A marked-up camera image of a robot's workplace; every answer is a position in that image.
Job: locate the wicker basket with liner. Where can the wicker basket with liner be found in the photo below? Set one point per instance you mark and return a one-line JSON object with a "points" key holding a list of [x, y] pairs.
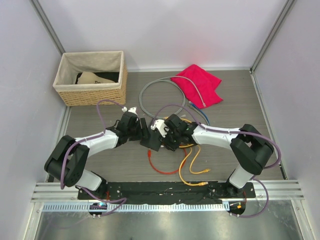
{"points": [[73, 63]]}

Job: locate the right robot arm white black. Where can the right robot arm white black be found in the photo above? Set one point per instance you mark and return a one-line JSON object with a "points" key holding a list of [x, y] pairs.
{"points": [[251, 149]]}

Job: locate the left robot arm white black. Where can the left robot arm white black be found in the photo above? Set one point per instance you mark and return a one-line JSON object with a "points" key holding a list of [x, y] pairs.
{"points": [[67, 161]]}

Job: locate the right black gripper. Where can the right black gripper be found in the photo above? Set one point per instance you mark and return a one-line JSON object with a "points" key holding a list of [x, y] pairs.
{"points": [[165, 141]]}

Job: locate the pink folded cloth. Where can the pink folded cloth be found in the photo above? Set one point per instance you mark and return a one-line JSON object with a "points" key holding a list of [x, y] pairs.
{"points": [[199, 86]]}

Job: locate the black network switch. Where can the black network switch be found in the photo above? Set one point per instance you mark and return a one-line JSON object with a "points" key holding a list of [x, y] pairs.
{"points": [[151, 140]]}

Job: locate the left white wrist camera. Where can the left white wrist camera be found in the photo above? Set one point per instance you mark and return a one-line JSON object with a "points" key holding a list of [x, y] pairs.
{"points": [[130, 112]]}

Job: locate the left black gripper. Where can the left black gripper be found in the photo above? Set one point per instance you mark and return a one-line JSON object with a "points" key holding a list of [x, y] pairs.
{"points": [[143, 132]]}

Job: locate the white slotted cable duct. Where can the white slotted cable duct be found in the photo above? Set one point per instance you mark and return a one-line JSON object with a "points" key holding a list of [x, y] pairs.
{"points": [[102, 207]]}

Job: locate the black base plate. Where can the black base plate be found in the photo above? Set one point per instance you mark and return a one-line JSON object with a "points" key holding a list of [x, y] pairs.
{"points": [[172, 192]]}

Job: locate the beige cloth in basket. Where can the beige cloth in basket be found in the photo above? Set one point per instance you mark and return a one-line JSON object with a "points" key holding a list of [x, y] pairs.
{"points": [[97, 78]]}

